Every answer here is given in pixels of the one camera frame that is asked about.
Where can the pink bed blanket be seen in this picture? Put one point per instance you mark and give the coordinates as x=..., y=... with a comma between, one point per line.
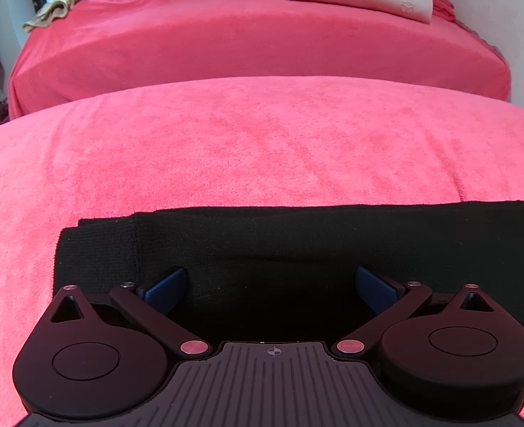
x=244, y=151

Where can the beige crumpled cloth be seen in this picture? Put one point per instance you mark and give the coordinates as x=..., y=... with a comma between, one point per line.
x=55, y=11

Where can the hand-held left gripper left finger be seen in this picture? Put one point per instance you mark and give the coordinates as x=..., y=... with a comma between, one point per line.
x=166, y=291

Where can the black pants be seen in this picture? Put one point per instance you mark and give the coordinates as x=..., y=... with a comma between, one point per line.
x=266, y=240

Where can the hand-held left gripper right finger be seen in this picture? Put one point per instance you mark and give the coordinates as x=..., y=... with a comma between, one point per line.
x=374, y=291

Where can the red covered bed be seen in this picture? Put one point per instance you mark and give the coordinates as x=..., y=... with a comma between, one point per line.
x=244, y=40

